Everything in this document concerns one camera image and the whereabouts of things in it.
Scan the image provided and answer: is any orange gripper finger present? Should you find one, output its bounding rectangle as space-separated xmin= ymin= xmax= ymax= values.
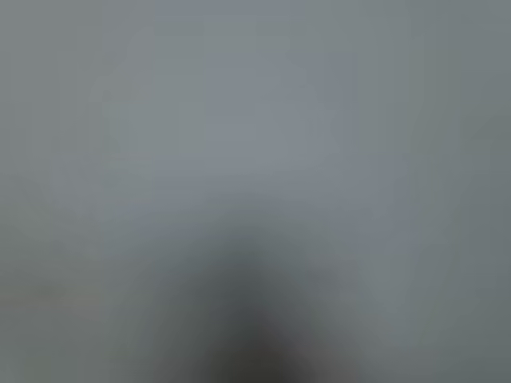
xmin=171 ymin=235 xmax=344 ymax=383

